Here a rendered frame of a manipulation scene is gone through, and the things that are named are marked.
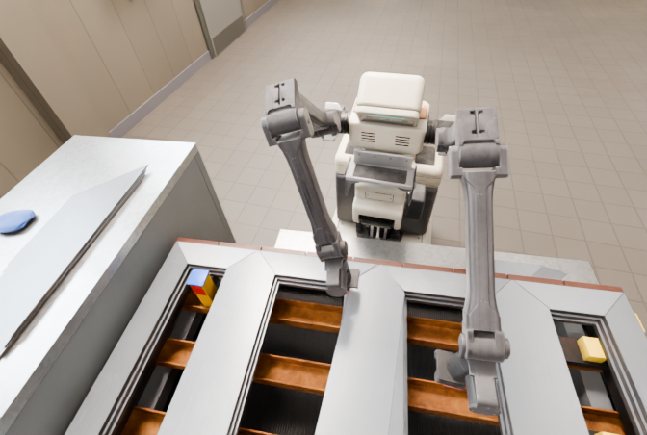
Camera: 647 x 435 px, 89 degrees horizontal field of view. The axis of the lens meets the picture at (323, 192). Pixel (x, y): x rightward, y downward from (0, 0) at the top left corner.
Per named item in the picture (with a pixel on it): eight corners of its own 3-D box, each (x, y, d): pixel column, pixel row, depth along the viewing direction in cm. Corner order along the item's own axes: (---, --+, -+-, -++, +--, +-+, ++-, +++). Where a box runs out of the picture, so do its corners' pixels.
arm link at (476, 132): (508, 96, 64) (453, 101, 66) (507, 166, 65) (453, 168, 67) (467, 127, 107) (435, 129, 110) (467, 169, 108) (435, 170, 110)
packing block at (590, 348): (601, 363, 99) (608, 359, 96) (582, 360, 100) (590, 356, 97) (593, 343, 103) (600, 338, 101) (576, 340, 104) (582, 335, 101)
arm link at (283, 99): (293, 65, 74) (253, 78, 76) (303, 125, 73) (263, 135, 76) (338, 112, 117) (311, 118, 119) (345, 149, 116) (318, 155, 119)
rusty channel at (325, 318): (634, 377, 105) (643, 372, 101) (160, 306, 130) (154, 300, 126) (622, 351, 110) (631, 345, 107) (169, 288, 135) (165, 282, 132)
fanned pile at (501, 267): (578, 301, 122) (583, 296, 119) (467, 288, 128) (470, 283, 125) (566, 272, 131) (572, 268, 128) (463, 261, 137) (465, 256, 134)
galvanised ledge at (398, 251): (605, 311, 122) (609, 308, 120) (270, 269, 142) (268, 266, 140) (584, 265, 136) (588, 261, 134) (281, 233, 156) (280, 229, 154)
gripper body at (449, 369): (477, 391, 75) (496, 383, 70) (434, 380, 75) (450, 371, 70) (473, 361, 80) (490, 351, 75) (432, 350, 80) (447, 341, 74)
